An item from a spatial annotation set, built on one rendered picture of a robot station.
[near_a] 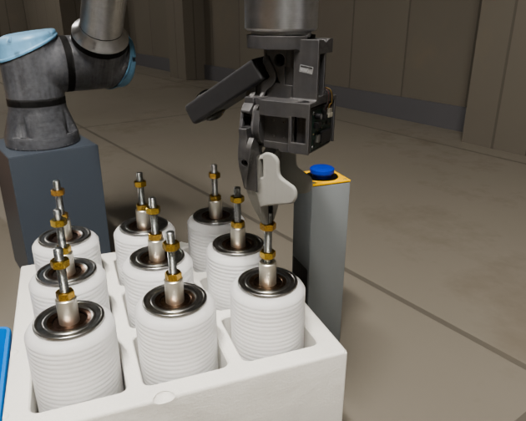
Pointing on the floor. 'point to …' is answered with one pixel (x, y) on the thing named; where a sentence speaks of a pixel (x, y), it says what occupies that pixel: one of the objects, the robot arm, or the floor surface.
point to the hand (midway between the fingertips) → (262, 210)
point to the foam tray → (102, 406)
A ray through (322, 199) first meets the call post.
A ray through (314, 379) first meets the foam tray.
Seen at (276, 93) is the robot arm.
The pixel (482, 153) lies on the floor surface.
